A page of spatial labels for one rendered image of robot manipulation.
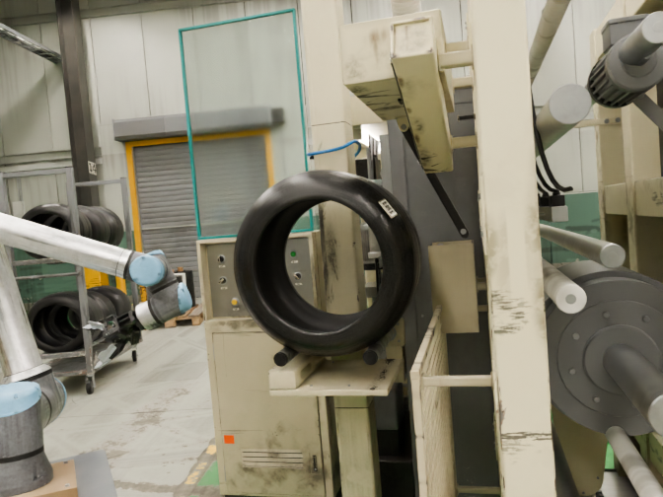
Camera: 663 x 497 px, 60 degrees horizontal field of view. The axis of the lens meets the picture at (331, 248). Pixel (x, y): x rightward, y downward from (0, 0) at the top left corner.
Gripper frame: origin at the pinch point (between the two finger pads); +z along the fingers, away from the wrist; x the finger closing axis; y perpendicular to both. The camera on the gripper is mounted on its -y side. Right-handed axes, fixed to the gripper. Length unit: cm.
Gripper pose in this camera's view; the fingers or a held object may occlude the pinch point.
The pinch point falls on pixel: (89, 348)
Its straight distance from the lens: 205.3
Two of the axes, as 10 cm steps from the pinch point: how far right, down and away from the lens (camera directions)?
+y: -1.6, -4.0, -9.0
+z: -8.9, 4.5, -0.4
